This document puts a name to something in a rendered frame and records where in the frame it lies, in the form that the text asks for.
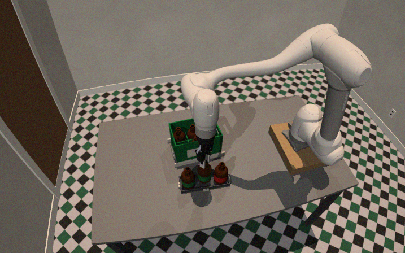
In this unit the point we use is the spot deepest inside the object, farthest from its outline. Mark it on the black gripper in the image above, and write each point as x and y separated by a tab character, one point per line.
203	152

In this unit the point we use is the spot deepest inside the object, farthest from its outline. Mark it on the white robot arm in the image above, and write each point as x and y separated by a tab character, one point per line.
345	66

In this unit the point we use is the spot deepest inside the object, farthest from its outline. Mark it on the green crate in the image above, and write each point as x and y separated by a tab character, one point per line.
185	150

